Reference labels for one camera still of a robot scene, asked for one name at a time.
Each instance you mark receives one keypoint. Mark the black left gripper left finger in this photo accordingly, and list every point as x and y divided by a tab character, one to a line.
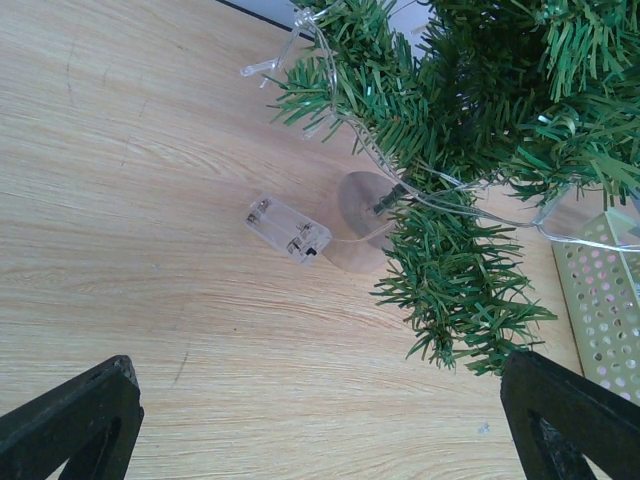
86	427

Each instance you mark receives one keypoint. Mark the green perforated plastic basket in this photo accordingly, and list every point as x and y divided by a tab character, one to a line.
599	277

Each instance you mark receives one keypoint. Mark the clear battery box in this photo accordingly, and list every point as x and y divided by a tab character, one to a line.
287	230

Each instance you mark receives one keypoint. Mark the clear led string lights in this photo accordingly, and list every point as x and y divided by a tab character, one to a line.
439	151

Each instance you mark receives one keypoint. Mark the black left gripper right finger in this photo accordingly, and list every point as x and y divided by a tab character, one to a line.
561	423

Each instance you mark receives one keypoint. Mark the small green christmas tree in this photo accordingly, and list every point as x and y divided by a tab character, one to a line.
538	95

